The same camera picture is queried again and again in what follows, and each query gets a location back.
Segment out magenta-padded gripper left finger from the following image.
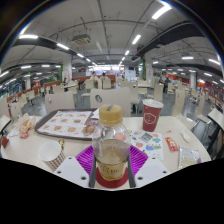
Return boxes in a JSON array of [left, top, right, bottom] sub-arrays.
[[53, 144, 98, 189]]

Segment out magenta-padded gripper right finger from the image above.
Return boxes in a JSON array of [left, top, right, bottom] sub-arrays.
[[128, 144, 172, 189]]

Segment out clear bottle with yellow cap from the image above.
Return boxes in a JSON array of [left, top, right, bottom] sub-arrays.
[[91, 103, 132, 182]]

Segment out colourful sticker sheet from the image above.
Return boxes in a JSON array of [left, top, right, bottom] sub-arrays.
[[124, 129, 165, 161]]

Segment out brown food piece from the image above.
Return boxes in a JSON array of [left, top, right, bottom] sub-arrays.
[[81, 124, 98, 137]]

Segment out white patterned paper cup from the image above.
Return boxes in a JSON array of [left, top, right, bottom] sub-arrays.
[[37, 138, 66, 172]]

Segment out printed paper tray liner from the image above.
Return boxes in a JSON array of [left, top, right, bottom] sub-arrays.
[[37, 110, 95, 138]]

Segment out red paper cup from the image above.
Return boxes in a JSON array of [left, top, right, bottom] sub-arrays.
[[141, 98, 164, 133]]

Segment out white paper napkin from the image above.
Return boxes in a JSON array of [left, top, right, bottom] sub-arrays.
[[89, 107, 101, 120]]

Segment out white sachet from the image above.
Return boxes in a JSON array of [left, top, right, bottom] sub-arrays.
[[179, 129, 193, 144]]

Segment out dark food tray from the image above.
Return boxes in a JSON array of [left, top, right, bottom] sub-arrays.
[[34, 108, 101, 140]]

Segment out beige chairs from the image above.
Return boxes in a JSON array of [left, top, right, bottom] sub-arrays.
[[0, 78, 224, 161]]

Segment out crumpled food wrapper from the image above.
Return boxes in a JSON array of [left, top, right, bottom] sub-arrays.
[[14, 112, 37, 136]]

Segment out small red card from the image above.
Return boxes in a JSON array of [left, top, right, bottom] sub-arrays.
[[0, 134, 10, 149]]

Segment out person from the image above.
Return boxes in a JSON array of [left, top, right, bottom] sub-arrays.
[[100, 72, 111, 83], [90, 71, 99, 83], [162, 75, 172, 86]]

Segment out ceiling air conditioner unit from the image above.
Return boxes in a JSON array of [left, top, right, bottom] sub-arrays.
[[70, 33, 92, 47]]

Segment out ceiling lights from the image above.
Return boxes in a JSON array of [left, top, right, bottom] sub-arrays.
[[0, 4, 224, 88]]

